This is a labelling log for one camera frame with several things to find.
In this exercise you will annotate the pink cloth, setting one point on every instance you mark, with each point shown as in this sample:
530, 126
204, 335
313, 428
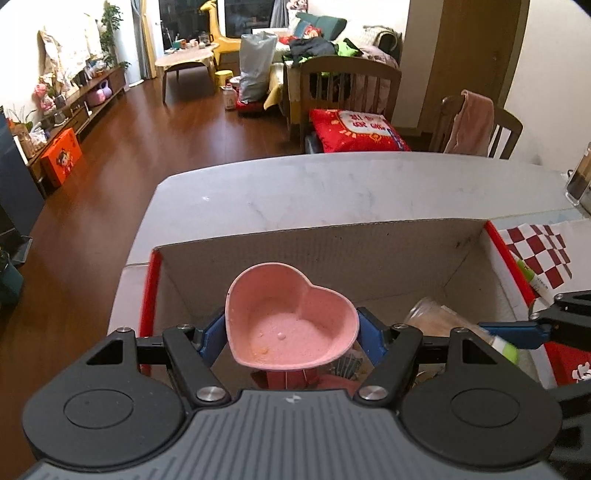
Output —
471, 122

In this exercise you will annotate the wooden coffee table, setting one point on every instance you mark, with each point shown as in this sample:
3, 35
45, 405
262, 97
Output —
184, 57

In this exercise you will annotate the yellow stool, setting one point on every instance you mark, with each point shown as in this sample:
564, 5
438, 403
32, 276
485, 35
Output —
223, 77

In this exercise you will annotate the pink heart-shaped bowl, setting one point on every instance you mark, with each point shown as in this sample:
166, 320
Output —
286, 327

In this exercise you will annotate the potted green plant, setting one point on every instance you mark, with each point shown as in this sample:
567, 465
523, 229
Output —
111, 32

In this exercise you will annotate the pink flower doll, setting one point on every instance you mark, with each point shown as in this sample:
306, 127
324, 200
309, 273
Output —
42, 97

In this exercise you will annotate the wooden chair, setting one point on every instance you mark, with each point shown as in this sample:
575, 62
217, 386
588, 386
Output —
505, 131
351, 83

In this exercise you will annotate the clear glass cup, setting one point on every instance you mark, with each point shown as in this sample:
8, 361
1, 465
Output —
579, 180

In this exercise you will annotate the yellow giraffe toy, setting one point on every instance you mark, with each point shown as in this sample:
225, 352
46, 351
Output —
217, 27

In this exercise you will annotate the clear plastic bag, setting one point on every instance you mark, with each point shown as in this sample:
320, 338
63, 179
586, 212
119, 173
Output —
438, 316

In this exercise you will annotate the red floor cushion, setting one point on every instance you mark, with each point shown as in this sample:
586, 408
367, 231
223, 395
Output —
251, 107

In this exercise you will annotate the pink bag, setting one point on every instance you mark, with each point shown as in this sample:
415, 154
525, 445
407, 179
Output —
99, 94

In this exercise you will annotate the dark blue panel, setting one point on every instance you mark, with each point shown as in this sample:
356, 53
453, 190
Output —
16, 175

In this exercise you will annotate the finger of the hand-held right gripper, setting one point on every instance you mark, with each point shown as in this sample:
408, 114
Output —
512, 333

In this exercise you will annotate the large white bag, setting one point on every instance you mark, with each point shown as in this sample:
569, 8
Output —
256, 64

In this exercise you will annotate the wooden tv cabinet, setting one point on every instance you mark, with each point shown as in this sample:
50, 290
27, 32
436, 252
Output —
78, 110

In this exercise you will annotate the white red cardboard box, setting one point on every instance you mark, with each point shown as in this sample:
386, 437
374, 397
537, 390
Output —
323, 258

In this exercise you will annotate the clear plastic jar white lid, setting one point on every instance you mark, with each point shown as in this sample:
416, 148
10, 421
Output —
230, 98

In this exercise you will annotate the red printed cushion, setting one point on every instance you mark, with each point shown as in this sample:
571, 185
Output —
355, 131

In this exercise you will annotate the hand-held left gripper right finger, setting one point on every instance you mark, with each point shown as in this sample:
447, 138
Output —
371, 339

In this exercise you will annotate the orange printed box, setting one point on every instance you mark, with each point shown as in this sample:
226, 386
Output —
62, 157

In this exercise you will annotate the green white glue stick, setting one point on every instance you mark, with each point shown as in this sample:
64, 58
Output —
507, 351

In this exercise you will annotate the teal sofa with clothes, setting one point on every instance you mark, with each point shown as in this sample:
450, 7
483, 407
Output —
332, 32

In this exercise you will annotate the white hanging cloth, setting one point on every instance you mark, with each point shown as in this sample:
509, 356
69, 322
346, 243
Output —
69, 46

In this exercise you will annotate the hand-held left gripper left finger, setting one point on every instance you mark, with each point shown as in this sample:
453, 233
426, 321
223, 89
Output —
214, 341

